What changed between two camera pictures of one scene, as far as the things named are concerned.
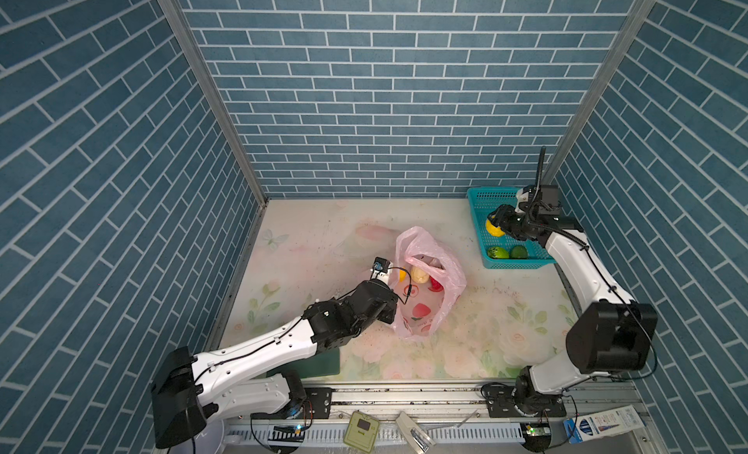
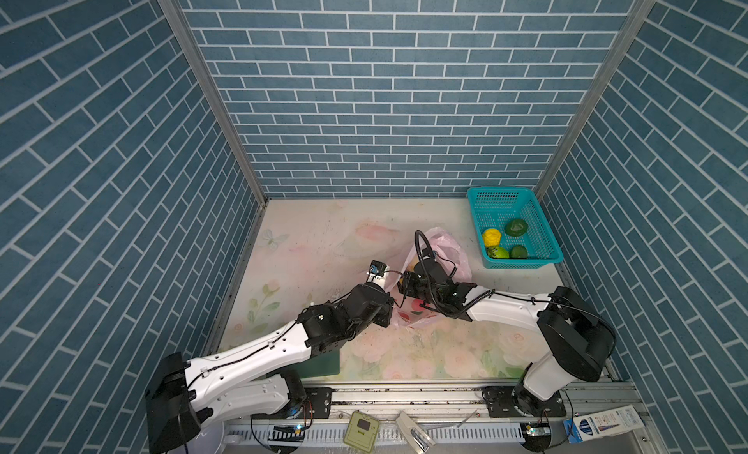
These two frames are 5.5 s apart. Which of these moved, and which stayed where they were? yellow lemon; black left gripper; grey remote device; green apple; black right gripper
Moved: yellow lemon; black right gripper
Stayed: green apple; black left gripper; grey remote device
